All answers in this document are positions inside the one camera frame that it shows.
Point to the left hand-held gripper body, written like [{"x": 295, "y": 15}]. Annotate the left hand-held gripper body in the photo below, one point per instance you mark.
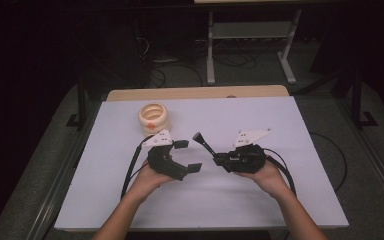
[{"x": 161, "y": 156}]

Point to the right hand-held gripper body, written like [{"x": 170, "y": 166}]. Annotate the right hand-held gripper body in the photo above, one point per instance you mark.
[{"x": 246, "y": 158}]

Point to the black makeup brush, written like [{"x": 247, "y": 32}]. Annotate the black makeup brush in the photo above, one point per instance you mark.
[{"x": 206, "y": 146}]

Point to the person's left hand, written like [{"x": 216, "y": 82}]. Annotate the person's left hand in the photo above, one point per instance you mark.
[{"x": 148, "y": 181}]

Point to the person's right hand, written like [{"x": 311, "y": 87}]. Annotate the person's right hand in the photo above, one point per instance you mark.
[{"x": 270, "y": 180}]

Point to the white table board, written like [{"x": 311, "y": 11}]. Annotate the white table board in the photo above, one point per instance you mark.
[{"x": 213, "y": 196}]

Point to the cream ringed duck container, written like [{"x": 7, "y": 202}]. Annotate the cream ringed duck container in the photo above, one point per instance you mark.
[{"x": 153, "y": 118}]

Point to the black metal stand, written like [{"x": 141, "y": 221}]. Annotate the black metal stand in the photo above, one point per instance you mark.
[
  {"x": 81, "y": 100},
  {"x": 358, "y": 100}
]

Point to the grey metal stand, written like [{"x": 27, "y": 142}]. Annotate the grey metal stand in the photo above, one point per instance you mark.
[{"x": 250, "y": 31}]

